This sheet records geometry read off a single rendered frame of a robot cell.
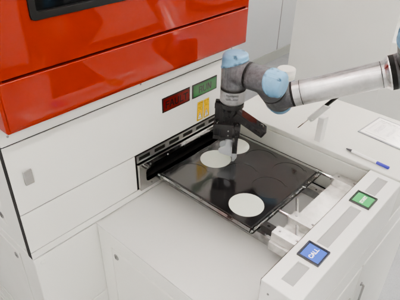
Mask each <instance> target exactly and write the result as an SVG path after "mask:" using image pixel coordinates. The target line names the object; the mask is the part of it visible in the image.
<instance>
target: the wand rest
mask: <svg viewBox="0 0 400 300"><path fill-rule="evenodd" d="M329 108H330V105H329V106H327V105H322V106H321V107H320V108H319V109H318V110H316V111H315V112H314V113H312V114H311V115H310V116H309V117H308V118H307V120H309V121H310V122H312V121H314V120H315V119H316V118H318V123H317V128H316V132H315V138H314V140H315V141H317V142H321V141H322V140H323V139H324V135H325V132H326V127H327V122H328V118H329V116H326V115H324V114H323V115H322V113H324V112H325V111H327V110H328V109H329ZM320 115H321V116H320ZM319 116H320V117H319Z"/></svg>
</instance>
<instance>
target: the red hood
mask: <svg viewBox="0 0 400 300"><path fill-rule="evenodd" d="M248 8H249V0H0V130H2V131H3V132H4V133H5V134H7V135H11V134H13V133H15V132H18V131H20V130H23V129H26V128H28V127H31V126H34V125H35V124H39V123H41V122H43V121H46V120H49V119H51V118H54V117H56V116H59V115H61V114H64V113H67V112H69V111H72V110H75V109H76V108H79V107H82V106H84V105H87V104H90V103H92V102H95V101H97V100H99V99H102V98H105V97H107V96H110V95H112V94H115V93H117V92H120V91H122V90H125V89H128V88H130V87H132V86H135V85H138V84H140V83H143V82H145V81H148V80H151V79H153V78H156V77H158V76H161V75H163V74H165V73H168V72H171V71H173V70H176V69H178V68H181V67H184V66H186V65H189V64H191V63H194V62H196V61H199V60H201V59H204V58H206V57H209V56H212V55H214V54H217V53H219V52H222V51H225V50H227V49H229V48H232V47H234V46H237V45H240V44H242V43H245V42H246V31H247V22H248Z"/></svg>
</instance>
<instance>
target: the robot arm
mask: <svg viewBox="0 0 400 300"><path fill-rule="evenodd" d="M396 43H397V53H395V54H392V55H387V56H385V58H384V59H383V60H382V61H378V62H373V63H370V64H365V65H361V66H357V67H352V68H347V69H344V70H339V71H334V72H331V73H326V74H322V75H318V76H314V77H309V78H306V79H301V80H295V81H292V82H289V80H288V79H289V76H288V74H287V73H286V72H285V71H281V70H279V69H278V68H272V67H267V66H264V65H260V64H256V63H254V62H251V61H249V54H248V53H247V52H245V51H244V50H241V49H230V50H227V51H225V52H224V53H223V56H222V63H221V85H220V99H216V100H215V106H214V108H215V118H214V124H213V137H212V138H213V139H219V140H222V141H221V142H220V146H221V147H219V149H218V151H219V153H221V154H224V155H228V156H231V158H232V161H234V160H235V159H236V157H237V151H238V139H239V136H240V125H243V126H244V127H246V128H247V129H248V130H250V131H251V132H253V133H254V134H256V135H257V136H259V137H260V138H262V137H263V136H264V135H265V134H266V133H267V126H266V125H265V124H263V123H262V122H260V121H259V120H257V119H256V118H254V117H253V116H252V115H250V114H248V113H247V112H246V111H244V110H243V109H242V108H243V107H244V102H245V95H246V89H248V90H251V91H254V92H256V93H257V94H259V96H260V97H261V99H262V100H263V101H264V103H265V104H266V106H267V108H268V109H269V110H270V111H272V112H273V113H275V114H285V113H287V112H288V111H289V110H290V109H291V108H292V107H297V106H300V105H306V104H312V103H315V102H320V101H326V100H330V99H335V98H340V97H344V96H349V95H355V94H358V93H364V92H369V91H372V90H378V89H384V88H388V89H390V90H397V89H400V27H399V30H398V34H397V37H396ZM232 138H233V140H232Z"/></svg>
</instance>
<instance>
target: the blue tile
mask: <svg viewBox="0 0 400 300"><path fill-rule="evenodd" d="M300 254H302V255H303V256H305V257H307V258H308V259H310V260H312V261H314V262H315V263H317V264H318V263H319V262H320V261H321V260H322V259H323V258H324V257H325V256H326V254H327V253H326V252H325V251H323V250H321V249H320V248H318V247H316V246H314V245H313V244H311V243H309V244H308V245H307V247H306V248H305V249H304V250H303V251H302V252H301V253H300Z"/></svg>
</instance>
